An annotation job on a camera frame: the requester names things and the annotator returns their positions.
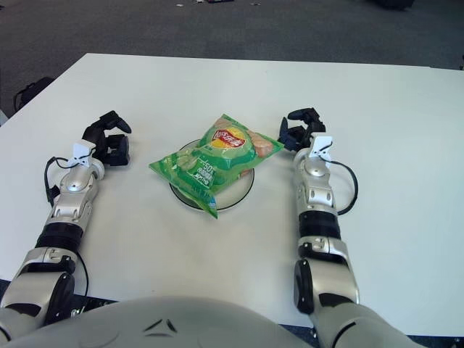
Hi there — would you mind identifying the white plate with black rim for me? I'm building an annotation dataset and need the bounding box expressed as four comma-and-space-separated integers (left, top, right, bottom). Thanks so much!
168, 139, 255, 212

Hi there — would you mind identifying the black bag on floor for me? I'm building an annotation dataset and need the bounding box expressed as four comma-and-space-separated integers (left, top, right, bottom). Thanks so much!
13, 77, 55, 112

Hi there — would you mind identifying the green chips bag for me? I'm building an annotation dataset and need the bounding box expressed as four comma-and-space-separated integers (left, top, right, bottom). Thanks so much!
148, 113, 286, 220

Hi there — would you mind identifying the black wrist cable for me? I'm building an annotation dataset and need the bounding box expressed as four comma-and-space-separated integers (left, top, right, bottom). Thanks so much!
328, 159, 360, 217
43, 155, 91, 204

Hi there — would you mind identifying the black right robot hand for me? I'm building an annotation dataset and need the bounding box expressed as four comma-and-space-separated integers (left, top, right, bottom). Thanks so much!
277, 107, 327, 152

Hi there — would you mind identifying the dark object on floor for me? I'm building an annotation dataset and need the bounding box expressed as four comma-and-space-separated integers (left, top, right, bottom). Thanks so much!
369, 0, 416, 10

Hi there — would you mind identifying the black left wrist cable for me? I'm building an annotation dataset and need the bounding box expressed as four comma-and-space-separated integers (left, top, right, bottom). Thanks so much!
43, 155, 91, 204

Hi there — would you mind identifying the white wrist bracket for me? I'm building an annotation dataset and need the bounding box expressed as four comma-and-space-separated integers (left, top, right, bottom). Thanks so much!
310, 134, 335, 160
70, 141, 97, 167

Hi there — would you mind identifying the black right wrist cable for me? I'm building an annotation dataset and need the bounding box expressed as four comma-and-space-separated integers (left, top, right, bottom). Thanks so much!
328, 159, 360, 217

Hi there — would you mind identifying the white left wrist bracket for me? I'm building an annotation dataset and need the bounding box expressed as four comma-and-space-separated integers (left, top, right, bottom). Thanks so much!
70, 141, 97, 167

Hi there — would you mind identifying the grey robot torso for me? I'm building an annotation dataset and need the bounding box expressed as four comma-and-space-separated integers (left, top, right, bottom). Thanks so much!
7, 295, 320, 348

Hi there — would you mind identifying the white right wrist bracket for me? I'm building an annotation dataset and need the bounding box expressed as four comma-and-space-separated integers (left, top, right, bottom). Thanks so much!
310, 134, 335, 160

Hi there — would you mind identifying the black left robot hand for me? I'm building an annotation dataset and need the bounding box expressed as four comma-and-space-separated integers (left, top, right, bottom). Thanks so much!
81, 110, 133, 167

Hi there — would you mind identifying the black left elbow cable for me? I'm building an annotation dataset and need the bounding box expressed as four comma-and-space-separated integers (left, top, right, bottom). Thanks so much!
78, 255, 89, 297

